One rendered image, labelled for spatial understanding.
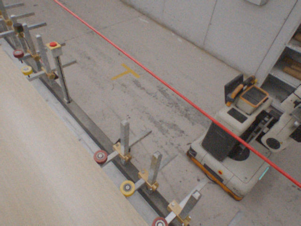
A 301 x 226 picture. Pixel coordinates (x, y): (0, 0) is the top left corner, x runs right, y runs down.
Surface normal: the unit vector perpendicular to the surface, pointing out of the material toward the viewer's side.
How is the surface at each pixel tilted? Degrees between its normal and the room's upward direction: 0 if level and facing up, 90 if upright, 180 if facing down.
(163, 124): 0
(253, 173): 0
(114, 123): 0
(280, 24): 90
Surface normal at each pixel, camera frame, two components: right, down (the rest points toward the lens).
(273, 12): -0.73, 0.47
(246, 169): 0.10, -0.66
